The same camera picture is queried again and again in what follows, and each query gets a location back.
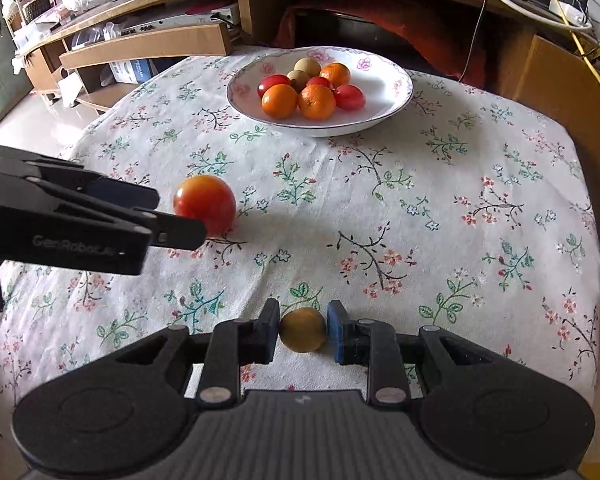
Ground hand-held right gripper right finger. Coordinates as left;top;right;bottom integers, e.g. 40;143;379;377
326;299;488;407

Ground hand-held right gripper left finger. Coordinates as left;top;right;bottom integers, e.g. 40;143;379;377
114;299;282;407

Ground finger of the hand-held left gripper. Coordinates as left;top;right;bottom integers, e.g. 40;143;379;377
39;179;209;251
0;145;161;210

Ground red yellow apple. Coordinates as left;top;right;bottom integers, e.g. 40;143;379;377
173;175;237;237

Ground orange mandarin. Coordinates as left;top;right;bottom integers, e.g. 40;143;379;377
261;84;299;120
320;62;352;88
298;84;337;121

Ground white floral plate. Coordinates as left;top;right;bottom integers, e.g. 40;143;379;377
226;46;414;137

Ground blue white box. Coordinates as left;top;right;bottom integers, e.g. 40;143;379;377
109;59;156;84

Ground white floral tablecloth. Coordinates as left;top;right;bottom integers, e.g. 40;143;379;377
0;45;600;411

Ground silver electronic device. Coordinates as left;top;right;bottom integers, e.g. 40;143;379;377
120;10;241;36

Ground brown cardboard box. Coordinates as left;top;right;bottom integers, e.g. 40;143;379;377
515;35;600;161

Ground white power strip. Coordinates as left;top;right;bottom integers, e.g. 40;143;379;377
495;0;593;31

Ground yellow cable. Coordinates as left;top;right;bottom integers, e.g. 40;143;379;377
482;0;600;141

